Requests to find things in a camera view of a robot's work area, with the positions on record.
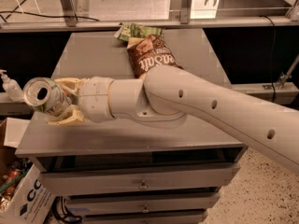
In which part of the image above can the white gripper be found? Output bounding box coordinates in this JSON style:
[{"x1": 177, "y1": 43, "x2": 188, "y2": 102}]
[{"x1": 47, "y1": 77, "x2": 114, "y2": 126}]

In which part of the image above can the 7up soda can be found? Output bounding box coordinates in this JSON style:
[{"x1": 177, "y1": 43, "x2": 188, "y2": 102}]
[{"x1": 23, "y1": 77, "x2": 72, "y2": 117}]

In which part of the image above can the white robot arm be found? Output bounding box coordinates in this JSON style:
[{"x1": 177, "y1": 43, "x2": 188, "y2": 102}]
[{"x1": 50, "y1": 65, "x2": 299, "y2": 173}]

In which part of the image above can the white pump bottle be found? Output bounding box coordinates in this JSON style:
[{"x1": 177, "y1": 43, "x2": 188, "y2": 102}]
[{"x1": 0, "y1": 69, "x2": 23, "y2": 102}]

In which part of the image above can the grey drawer cabinet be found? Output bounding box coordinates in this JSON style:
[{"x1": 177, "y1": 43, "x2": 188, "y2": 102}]
[{"x1": 16, "y1": 28, "x2": 247, "y2": 224}]

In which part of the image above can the brown sea salt chip bag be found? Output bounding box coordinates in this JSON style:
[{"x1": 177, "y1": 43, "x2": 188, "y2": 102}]
[{"x1": 127, "y1": 35, "x2": 182, "y2": 78}]

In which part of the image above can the green snack bag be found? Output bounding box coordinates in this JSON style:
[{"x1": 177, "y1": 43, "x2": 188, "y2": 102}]
[{"x1": 114, "y1": 23, "x2": 163, "y2": 41}]

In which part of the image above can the white cardboard box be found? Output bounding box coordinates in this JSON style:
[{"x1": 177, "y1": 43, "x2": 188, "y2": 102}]
[{"x1": 0, "y1": 118, "x2": 55, "y2": 224}]

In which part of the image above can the grey metal rail frame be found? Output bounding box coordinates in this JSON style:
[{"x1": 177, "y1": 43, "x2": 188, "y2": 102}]
[{"x1": 0, "y1": 0, "x2": 298, "y2": 33}]

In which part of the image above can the black cable on floor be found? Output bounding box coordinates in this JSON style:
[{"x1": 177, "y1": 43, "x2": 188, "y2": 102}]
[{"x1": 0, "y1": 0, "x2": 100, "y2": 22}]

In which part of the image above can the black cable under cabinet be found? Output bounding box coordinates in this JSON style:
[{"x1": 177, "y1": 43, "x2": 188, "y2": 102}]
[{"x1": 50, "y1": 196, "x2": 82, "y2": 224}]

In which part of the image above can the black hanging cable right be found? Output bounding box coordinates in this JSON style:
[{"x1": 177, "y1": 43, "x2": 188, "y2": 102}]
[{"x1": 261, "y1": 14, "x2": 278, "y2": 104}]

